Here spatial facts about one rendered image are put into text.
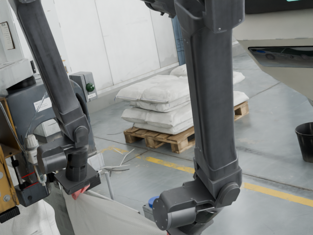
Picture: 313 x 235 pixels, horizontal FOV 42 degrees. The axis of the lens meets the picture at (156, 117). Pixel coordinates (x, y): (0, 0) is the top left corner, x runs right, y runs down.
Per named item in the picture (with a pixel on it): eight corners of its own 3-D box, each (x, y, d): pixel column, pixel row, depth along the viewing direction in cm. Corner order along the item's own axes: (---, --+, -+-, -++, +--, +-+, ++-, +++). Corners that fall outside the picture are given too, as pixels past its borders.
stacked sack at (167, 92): (214, 86, 421) (212, 72, 417) (168, 107, 381) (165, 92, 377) (184, 85, 452) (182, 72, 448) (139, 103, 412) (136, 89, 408)
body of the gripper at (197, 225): (157, 224, 82) (170, 208, 76) (191, 200, 88) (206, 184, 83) (177, 251, 80) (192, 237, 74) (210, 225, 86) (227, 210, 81)
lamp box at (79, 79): (98, 98, 134) (91, 71, 131) (86, 102, 131) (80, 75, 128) (86, 97, 139) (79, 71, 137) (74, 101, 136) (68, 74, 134)
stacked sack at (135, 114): (188, 105, 459) (186, 93, 455) (147, 126, 416) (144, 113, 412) (161, 103, 489) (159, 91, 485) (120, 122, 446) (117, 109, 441)
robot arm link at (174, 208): (244, 185, 69) (217, 152, 75) (186, 197, 64) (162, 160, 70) (221, 231, 76) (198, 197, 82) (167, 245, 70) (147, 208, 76)
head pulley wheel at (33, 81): (41, 83, 124) (39, 75, 123) (13, 92, 118) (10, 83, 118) (28, 82, 130) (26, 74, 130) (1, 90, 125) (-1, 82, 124)
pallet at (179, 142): (249, 113, 473) (247, 101, 469) (179, 154, 398) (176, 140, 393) (195, 107, 532) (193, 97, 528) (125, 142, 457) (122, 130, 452)
